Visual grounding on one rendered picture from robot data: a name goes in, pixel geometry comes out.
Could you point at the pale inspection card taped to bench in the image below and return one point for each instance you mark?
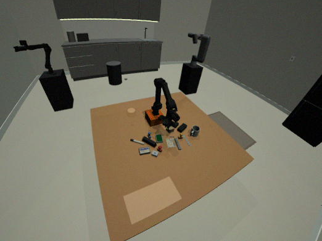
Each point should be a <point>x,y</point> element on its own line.
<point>170,143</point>

